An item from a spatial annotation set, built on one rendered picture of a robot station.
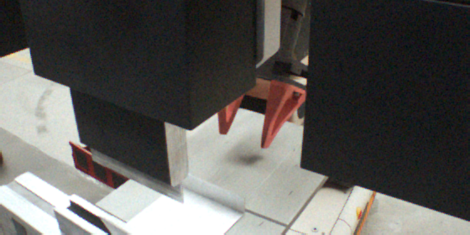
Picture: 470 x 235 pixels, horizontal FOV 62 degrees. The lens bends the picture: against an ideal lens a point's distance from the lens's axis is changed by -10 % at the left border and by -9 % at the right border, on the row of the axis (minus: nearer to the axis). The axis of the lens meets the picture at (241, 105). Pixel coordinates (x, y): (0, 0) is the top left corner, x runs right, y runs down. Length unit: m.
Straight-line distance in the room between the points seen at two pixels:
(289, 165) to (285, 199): 0.06
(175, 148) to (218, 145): 0.24
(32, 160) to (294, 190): 0.50
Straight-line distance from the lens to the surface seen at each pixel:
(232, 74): 0.23
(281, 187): 0.46
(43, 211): 0.52
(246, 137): 0.54
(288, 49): 0.47
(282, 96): 0.44
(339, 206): 1.58
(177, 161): 0.29
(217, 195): 0.43
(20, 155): 0.83
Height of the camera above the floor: 1.28
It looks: 27 degrees down
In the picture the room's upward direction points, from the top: straight up
